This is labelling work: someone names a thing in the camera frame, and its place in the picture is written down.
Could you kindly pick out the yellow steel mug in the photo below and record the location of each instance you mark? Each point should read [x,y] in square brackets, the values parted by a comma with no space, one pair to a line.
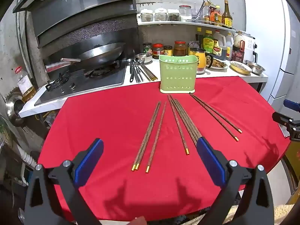
[203,61]

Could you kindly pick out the oil bottle red label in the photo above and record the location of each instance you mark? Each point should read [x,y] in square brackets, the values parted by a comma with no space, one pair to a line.
[238,48]

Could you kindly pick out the dark bottle yellow cap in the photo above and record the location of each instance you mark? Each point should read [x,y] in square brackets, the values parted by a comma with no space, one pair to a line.
[199,38]

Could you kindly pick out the green plastic utensil holder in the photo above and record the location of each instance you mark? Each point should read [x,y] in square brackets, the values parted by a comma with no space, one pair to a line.
[178,75]

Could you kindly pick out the tall dark soy bottle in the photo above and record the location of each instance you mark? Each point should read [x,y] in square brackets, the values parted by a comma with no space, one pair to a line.
[226,16]

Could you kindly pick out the small clear sauce bottle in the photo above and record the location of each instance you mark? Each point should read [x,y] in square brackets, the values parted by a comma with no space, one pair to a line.
[206,14]

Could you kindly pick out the cream fleece garment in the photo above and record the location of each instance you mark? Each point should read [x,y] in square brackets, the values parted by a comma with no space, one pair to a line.
[281,213]

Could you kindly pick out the red lid sauce jar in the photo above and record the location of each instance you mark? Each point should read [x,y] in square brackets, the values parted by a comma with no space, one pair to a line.
[158,51]

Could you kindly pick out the large steel bowl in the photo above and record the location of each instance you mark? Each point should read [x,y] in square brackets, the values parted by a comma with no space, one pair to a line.
[255,67]

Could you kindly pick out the black glass gas stove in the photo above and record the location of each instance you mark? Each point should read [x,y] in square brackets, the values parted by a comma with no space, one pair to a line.
[93,82]

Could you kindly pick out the red tablecloth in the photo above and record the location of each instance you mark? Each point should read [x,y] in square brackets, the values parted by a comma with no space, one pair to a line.
[105,121]

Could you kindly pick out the orange lid sauce jar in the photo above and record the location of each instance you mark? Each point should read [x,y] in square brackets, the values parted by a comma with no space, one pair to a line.
[180,49]

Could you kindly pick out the person's left hand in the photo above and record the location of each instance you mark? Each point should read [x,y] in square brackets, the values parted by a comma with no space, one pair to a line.
[138,221]

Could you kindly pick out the small steel bowl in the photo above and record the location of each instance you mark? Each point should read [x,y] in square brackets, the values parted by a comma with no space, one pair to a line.
[143,58]

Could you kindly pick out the large dark vinegar jug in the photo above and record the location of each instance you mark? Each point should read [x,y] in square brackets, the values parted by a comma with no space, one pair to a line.
[219,46]

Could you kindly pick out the red lid glass jar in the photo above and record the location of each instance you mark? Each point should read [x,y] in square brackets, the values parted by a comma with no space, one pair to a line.
[185,14]

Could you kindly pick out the dark snack packet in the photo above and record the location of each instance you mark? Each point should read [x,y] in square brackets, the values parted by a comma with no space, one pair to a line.
[194,45]

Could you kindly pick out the white refrigerator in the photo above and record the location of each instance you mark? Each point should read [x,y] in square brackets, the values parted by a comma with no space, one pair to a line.
[269,39]

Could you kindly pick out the green lid jar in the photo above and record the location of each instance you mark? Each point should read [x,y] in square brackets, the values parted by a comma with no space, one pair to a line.
[147,49]

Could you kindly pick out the white kitchen appliance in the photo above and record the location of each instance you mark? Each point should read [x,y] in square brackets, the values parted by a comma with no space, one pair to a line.
[250,46]

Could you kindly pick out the orange sauce bottle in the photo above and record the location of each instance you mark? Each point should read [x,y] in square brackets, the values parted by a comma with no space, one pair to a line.
[216,15]

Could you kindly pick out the white lid spice jar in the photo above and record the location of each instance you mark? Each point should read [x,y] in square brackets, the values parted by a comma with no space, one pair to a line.
[160,16]
[173,16]
[147,16]

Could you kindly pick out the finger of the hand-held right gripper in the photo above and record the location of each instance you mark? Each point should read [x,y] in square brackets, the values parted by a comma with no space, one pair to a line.
[291,105]
[286,119]

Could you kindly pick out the clear glass utensil jar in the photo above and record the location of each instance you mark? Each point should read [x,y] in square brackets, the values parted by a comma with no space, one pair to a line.
[198,13]

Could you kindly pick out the clear cooking oil bottle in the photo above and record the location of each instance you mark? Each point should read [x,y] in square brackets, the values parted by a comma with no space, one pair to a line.
[24,84]

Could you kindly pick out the grey flat object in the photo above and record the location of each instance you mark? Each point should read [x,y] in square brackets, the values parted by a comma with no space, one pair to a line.
[285,131]

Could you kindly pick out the bundle of steel chopsticks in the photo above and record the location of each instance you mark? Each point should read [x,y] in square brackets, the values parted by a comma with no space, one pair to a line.
[147,72]

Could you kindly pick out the small dark sauce jar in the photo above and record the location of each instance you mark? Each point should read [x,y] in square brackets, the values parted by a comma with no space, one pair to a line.
[168,51]

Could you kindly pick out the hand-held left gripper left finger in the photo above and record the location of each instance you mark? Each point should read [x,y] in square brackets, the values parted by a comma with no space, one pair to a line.
[90,161]

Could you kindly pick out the white wall shelf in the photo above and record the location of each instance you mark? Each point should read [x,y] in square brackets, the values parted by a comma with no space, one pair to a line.
[182,23]

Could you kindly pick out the white drain pipe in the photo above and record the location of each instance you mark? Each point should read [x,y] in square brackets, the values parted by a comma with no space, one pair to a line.
[25,157]

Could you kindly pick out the black range hood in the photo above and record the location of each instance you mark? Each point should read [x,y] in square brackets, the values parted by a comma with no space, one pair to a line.
[82,11]

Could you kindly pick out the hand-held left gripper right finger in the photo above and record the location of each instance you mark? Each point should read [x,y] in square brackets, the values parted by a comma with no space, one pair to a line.
[211,161]

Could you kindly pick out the plate of food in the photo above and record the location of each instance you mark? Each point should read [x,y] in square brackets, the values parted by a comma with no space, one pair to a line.
[218,63]

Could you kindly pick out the steel wok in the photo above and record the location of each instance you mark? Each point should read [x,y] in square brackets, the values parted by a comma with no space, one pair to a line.
[98,54]

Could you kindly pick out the steel pot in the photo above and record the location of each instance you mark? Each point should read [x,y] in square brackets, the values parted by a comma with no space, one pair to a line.
[14,109]

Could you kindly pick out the steel spoon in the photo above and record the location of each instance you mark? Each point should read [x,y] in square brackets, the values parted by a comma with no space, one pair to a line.
[137,70]

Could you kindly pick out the green bottle yellow cap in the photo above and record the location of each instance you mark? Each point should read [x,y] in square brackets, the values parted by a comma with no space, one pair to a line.
[208,43]

